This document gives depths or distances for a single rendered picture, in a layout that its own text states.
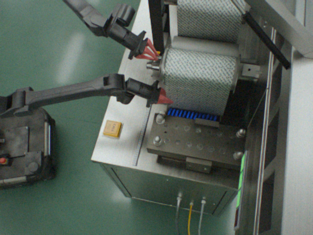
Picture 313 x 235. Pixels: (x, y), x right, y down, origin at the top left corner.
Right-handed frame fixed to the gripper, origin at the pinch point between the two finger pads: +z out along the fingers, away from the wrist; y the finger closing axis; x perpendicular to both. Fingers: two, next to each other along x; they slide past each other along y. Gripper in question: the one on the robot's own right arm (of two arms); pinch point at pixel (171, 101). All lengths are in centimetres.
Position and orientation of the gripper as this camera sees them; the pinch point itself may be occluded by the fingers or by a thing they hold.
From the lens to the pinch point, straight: 130.6
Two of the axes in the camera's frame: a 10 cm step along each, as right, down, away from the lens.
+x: 3.6, -3.0, -8.8
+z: 9.1, 3.3, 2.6
